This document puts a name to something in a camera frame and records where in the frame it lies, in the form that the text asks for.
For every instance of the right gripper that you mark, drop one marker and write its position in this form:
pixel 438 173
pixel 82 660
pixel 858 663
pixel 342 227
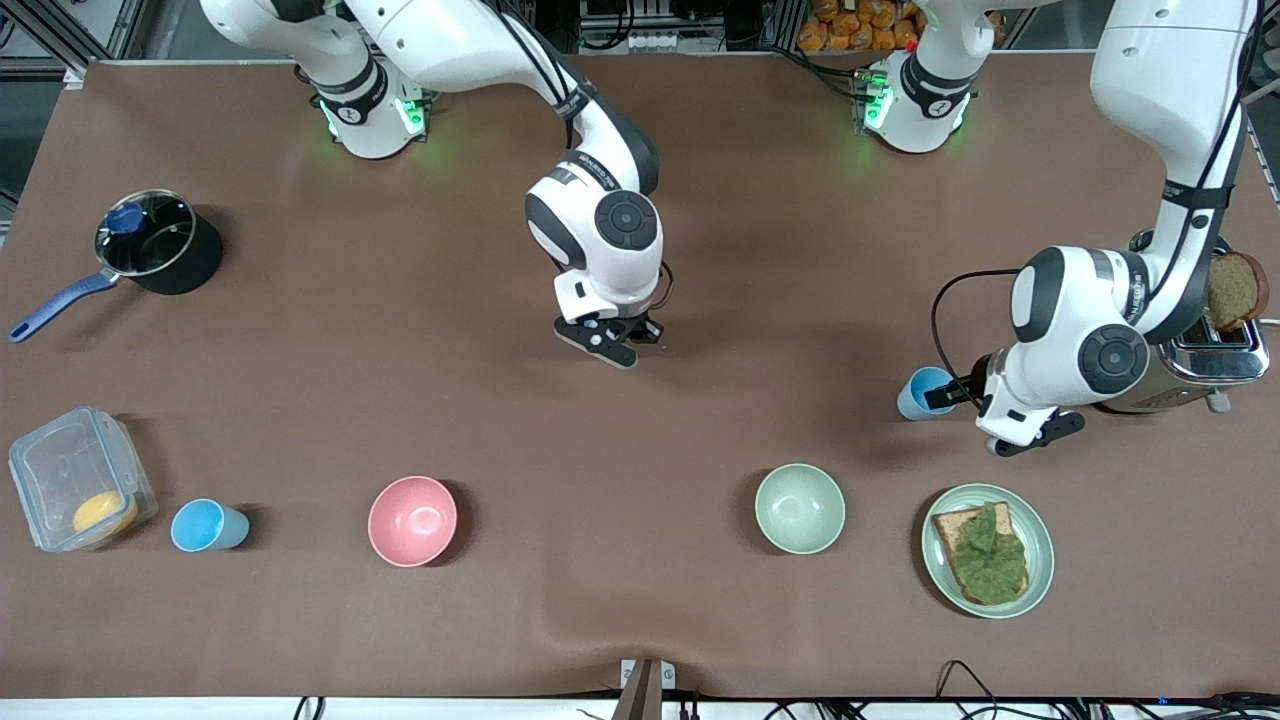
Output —
pixel 641 328

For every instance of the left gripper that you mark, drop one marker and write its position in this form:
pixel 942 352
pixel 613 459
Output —
pixel 973 389

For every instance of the blue plastic cup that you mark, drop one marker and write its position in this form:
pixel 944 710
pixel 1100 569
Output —
pixel 912 395
pixel 200 525

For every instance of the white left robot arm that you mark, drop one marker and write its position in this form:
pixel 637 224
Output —
pixel 1170 80

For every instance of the brown table mat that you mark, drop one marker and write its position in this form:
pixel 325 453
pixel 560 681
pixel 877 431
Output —
pixel 640 450

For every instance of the toast slice under lettuce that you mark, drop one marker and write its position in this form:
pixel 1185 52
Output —
pixel 950 530

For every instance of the light green plate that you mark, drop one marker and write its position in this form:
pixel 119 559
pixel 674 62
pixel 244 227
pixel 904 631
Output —
pixel 1040 550

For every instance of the green lettuce leaf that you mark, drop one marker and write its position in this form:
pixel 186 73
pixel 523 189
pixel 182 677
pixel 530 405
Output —
pixel 990 560

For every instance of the light green bowl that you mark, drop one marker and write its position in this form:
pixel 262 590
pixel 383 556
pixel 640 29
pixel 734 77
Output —
pixel 800 508

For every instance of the beige chrome toaster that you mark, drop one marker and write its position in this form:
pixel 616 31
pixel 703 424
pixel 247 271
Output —
pixel 1225 360

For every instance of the brown bread slice in toaster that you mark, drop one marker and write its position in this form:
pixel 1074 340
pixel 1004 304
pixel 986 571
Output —
pixel 1235 290

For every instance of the pink bowl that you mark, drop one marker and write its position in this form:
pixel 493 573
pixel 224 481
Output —
pixel 412 520

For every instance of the white power strip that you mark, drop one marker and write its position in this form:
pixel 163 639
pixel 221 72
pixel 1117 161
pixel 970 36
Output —
pixel 632 42

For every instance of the bag of orange buns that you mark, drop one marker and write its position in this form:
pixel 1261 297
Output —
pixel 860 25

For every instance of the glass pot lid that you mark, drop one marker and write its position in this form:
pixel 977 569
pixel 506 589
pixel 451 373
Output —
pixel 150 240

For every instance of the yellow round sponge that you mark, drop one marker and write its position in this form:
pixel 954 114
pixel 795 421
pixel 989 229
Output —
pixel 105 513

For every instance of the clear plastic lidded container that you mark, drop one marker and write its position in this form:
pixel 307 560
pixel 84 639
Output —
pixel 60 470

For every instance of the metal clamp bracket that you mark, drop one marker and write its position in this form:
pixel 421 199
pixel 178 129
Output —
pixel 645 690

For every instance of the aluminium table edge rail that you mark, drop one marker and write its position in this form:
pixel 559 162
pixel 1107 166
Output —
pixel 1264 150

